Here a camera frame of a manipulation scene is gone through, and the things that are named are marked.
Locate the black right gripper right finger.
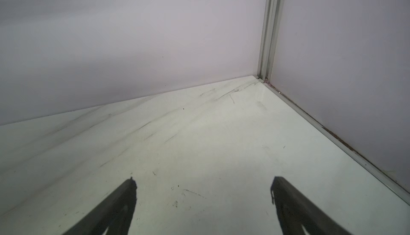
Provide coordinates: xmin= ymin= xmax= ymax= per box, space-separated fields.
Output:
xmin=270 ymin=176 xmax=350 ymax=235

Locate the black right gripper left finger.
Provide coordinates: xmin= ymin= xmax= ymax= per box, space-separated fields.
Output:
xmin=65 ymin=178 xmax=137 ymax=235

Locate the aluminium frame corner post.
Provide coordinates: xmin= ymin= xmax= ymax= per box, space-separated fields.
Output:
xmin=257 ymin=0 xmax=285 ymax=82

